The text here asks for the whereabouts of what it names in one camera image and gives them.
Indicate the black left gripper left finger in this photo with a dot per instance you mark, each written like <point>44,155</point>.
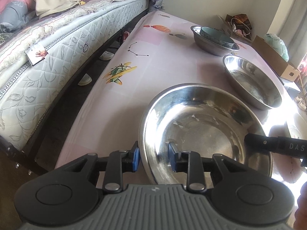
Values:
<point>113,166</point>

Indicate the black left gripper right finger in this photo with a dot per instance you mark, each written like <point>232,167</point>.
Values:
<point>195,166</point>

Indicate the large stainless steel bowl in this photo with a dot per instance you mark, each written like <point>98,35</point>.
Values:
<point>199,118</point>

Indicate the medium stainless steel bowl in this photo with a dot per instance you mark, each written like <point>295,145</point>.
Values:
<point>251,83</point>

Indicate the small stainless steel bowl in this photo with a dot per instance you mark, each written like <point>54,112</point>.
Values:
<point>211,47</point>

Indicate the teal ceramic patterned bowl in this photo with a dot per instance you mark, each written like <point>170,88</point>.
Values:
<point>216,36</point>

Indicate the person's right hand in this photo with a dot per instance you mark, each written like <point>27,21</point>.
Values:
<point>301,213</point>

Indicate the brown cardboard box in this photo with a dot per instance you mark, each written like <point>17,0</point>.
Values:
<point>281,67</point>

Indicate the mint plastic bag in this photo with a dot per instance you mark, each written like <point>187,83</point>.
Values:
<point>277,44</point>

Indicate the white quilted mattress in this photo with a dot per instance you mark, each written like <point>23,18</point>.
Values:
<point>38,62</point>

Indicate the white slipper under bed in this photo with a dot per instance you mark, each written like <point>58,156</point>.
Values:
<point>106,56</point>

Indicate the pink patterned tablecloth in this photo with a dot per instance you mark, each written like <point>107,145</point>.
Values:
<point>158,54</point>

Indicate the open box with clutter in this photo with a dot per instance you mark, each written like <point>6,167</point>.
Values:
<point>237,27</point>

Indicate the pink floral blanket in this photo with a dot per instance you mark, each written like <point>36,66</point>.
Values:
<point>16,13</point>

